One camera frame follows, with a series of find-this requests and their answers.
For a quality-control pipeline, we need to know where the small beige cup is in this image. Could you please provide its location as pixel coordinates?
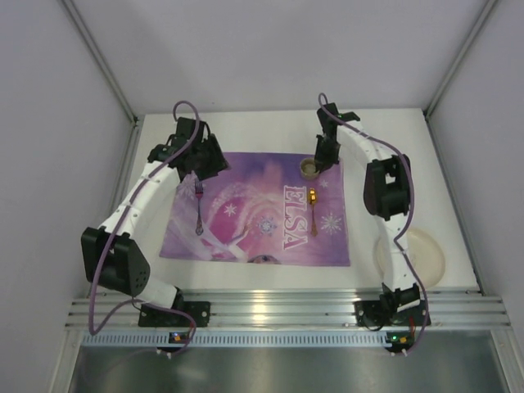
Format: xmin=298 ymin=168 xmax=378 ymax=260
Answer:
xmin=300 ymin=157 xmax=319 ymax=181

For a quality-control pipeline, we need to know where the iridescent purple fork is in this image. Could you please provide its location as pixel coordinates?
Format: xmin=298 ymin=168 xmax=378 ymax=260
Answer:
xmin=195 ymin=179 xmax=204 ymax=236

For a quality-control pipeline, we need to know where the gold spoon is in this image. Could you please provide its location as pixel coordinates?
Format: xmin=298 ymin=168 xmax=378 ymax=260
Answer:
xmin=308 ymin=187 xmax=318 ymax=237

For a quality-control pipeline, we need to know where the purple Elsa placemat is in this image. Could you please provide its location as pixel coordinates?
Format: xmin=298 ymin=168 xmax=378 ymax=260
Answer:
xmin=160 ymin=152 xmax=350 ymax=267

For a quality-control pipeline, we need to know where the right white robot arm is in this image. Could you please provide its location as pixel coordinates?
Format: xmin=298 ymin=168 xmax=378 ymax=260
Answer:
xmin=314 ymin=102 xmax=417 ymax=292

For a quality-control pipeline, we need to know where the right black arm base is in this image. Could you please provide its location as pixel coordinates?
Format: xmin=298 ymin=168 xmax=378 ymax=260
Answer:
xmin=355 ymin=284 xmax=431 ymax=331

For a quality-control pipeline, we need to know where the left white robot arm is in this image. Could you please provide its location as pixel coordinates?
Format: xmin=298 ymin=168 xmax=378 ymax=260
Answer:
xmin=81 ymin=117 xmax=228 ymax=309

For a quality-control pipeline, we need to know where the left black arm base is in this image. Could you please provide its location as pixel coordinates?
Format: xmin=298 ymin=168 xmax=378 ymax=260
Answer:
xmin=138 ymin=301 xmax=211 ymax=328

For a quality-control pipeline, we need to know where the cream white plate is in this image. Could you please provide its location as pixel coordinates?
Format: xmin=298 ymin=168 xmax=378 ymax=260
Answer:
xmin=373 ymin=228 xmax=445 ymax=290

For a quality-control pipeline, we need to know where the right aluminium frame post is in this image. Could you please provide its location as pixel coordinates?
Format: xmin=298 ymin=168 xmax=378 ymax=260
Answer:
xmin=422 ymin=0 xmax=500 ymax=121

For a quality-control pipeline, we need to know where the aluminium frame post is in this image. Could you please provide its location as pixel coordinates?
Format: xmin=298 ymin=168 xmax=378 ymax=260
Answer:
xmin=57 ymin=0 xmax=138 ymax=124
xmin=422 ymin=0 xmax=500 ymax=121

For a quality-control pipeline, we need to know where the aluminium mounting rail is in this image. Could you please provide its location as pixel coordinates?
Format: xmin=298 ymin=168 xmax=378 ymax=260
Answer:
xmin=65 ymin=288 xmax=508 ymax=331

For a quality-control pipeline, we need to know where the perforated grey cable tray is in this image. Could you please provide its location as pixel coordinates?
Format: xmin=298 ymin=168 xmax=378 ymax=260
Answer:
xmin=82 ymin=330 xmax=410 ymax=348

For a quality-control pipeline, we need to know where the left aluminium frame post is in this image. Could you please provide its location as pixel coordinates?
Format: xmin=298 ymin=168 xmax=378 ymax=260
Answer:
xmin=57 ymin=0 xmax=138 ymax=124

